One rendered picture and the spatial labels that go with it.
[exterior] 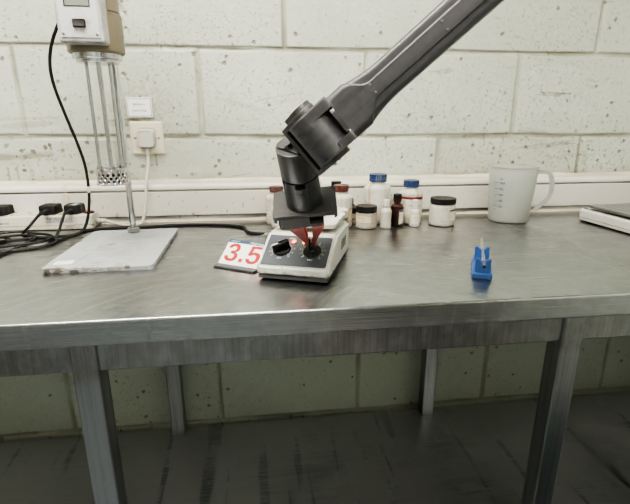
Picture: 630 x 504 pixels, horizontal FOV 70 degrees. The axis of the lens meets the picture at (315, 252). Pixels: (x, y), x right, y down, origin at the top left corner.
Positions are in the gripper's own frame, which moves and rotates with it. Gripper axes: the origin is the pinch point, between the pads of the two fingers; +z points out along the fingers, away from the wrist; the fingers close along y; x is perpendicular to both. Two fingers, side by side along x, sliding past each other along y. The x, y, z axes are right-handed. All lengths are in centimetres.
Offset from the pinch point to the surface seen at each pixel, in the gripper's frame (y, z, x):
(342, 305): -4.4, 0.0, 14.5
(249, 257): 12.5, 5.7, -3.4
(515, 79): -60, 10, -68
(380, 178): -17.2, 18.6, -40.2
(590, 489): -64, 82, 20
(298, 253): 2.5, 1.5, 1.1
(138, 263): 33.1, 3.4, -2.6
